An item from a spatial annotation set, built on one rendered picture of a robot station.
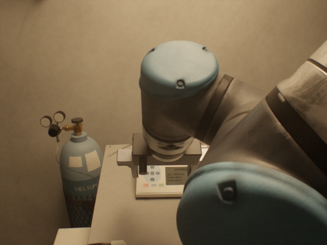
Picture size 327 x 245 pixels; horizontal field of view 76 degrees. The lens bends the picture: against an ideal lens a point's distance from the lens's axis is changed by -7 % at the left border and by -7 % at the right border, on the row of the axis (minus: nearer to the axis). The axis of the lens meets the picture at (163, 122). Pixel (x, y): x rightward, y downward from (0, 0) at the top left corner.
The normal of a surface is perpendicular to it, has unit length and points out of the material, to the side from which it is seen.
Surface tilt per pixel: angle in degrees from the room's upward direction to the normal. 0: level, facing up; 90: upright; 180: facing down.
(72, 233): 0
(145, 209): 0
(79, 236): 0
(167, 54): 34
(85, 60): 90
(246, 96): 40
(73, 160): 71
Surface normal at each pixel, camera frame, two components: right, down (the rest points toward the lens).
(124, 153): 0.05, -0.55
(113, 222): 0.02, -0.94
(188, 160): 0.04, 0.84
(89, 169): 0.57, 0.17
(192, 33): 0.15, 0.34
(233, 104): -0.18, -0.22
